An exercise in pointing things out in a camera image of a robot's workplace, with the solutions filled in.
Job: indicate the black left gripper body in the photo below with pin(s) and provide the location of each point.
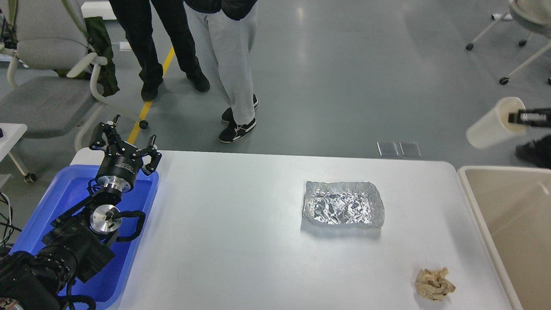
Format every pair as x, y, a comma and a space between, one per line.
119, 169

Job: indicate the crumpled aluminium foil tray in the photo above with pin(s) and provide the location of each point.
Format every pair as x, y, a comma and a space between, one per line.
344, 203

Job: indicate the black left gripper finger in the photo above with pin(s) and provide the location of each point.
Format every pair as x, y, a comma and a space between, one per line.
150, 151
105, 138

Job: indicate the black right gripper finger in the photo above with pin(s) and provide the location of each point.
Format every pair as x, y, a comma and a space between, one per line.
531, 123
540, 114

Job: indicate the white paper cup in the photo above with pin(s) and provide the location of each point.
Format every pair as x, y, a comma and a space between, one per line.
493, 128

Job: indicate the left metal floor plate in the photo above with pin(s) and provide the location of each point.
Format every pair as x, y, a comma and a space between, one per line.
388, 150

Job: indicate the beige plastic bin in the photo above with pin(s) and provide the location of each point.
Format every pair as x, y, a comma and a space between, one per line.
512, 208

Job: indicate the white chair right background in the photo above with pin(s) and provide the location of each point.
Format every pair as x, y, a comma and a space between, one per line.
532, 15

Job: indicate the right metal floor plate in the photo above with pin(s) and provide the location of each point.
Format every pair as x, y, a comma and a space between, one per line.
410, 150

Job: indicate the crumpled brown paper ball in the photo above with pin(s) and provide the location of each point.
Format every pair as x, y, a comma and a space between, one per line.
433, 285

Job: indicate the small white side table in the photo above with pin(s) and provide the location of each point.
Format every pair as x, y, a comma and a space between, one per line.
12, 133

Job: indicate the person in grey trousers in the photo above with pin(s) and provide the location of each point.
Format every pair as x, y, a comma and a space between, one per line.
228, 29

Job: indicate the green bag on chair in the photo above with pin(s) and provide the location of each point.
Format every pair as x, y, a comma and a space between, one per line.
99, 41

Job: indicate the grey office chair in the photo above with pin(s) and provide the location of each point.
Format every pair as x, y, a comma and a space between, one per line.
54, 78

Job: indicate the metal floor plate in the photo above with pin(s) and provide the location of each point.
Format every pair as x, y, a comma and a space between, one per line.
388, 150
410, 150

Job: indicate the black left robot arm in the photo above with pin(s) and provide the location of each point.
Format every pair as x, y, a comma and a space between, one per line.
79, 245

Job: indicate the person in black trousers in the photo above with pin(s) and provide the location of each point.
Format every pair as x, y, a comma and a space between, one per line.
135, 17

